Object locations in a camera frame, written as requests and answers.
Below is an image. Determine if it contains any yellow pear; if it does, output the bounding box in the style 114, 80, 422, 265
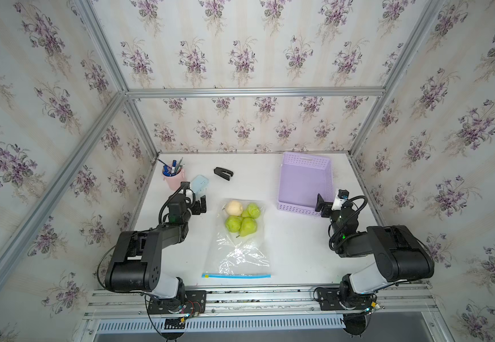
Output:
225, 200, 244, 217

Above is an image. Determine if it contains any green pear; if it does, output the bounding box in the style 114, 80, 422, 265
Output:
225, 215, 243, 233
241, 202, 261, 219
239, 217, 258, 237

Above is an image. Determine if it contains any clear zip-top plastic bag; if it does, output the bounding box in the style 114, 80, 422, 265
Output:
202, 198, 272, 279

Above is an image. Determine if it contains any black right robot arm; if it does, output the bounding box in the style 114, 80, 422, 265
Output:
314, 190, 435, 312

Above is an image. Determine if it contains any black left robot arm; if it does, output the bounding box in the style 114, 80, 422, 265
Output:
96, 182, 206, 310

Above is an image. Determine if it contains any light blue pencil case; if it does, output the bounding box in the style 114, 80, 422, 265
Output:
190, 175, 210, 198

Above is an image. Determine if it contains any purple plastic basket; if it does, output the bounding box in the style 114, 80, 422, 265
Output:
277, 152, 334, 216

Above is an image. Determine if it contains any black stapler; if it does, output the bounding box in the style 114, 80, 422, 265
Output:
213, 167, 234, 181

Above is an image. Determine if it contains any pink pen cup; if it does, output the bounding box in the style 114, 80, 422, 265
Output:
163, 170, 187, 191

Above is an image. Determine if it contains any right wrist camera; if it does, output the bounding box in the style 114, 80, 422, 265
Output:
331, 189, 349, 211

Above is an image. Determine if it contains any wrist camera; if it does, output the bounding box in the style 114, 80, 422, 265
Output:
331, 189, 349, 211
180, 182, 195, 202

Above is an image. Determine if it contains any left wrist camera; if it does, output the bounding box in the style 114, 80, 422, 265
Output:
180, 182, 195, 202

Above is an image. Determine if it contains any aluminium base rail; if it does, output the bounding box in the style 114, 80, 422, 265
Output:
77, 284, 445, 341

